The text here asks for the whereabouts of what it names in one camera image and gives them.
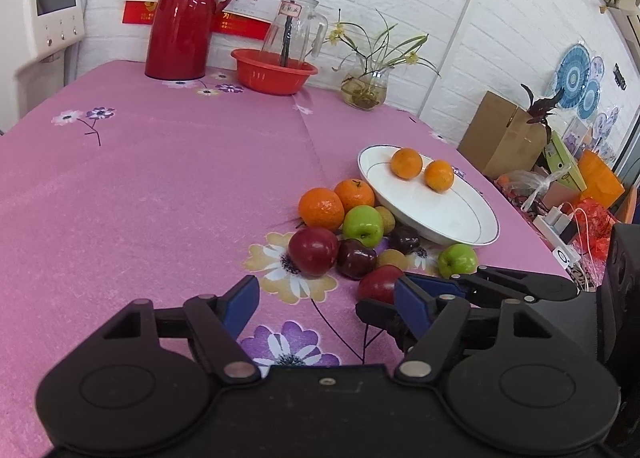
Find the tangerine with stem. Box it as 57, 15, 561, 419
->
334, 178, 375, 212

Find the glass vase with plant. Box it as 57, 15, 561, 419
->
324, 10, 440, 111

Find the red thermos jug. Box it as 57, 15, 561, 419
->
145, 0, 232, 81

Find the white water dispenser machine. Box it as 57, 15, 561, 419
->
0, 0, 86, 133

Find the orange bag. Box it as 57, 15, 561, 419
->
578, 150, 625, 209

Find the red plastic bag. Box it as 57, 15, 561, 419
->
570, 198, 617, 290

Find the brown kiwi front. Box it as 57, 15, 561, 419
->
376, 249, 409, 272

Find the large orange front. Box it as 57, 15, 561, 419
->
390, 148, 423, 181

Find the dark red apple back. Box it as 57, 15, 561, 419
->
387, 225, 421, 254

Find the white power strip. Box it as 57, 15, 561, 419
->
533, 207, 580, 268

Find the glass pitcher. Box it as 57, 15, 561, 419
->
262, 0, 329, 62

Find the pink floral tablecloth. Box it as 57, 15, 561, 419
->
1, 62, 560, 457

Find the blue round wall decoration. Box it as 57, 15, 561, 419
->
552, 43, 606, 121

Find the black stirring stick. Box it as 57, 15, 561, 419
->
280, 0, 295, 67

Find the large orange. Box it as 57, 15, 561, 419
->
390, 148, 423, 181
423, 160, 456, 192

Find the red apple front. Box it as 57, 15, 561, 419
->
357, 265, 404, 304

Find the white porcelain plate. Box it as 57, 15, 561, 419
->
357, 144, 500, 247

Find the green paper box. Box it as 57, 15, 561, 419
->
542, 131, 587, 192

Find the dark purple leaf plant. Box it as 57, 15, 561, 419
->
521, 83, 565, 140

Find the brown kiwi back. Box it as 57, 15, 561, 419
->
375, 206, 396, 236

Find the clear plastic bag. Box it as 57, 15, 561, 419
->
496, 166, 570, 212

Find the brown cardboard box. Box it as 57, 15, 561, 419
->
458, 91, 548, 180

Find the red plastic basket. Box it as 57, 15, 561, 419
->
231, 48, 318, 96

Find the brown kiwi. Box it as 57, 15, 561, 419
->
376, 249, 409, 272
375, 206, 396, 236

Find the dark red apple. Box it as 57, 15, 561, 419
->
387, 225, 421, 254
335, 239, 378, 280

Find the green apple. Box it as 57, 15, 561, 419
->
437, 244, 478, 279
342, 206, 384, 249

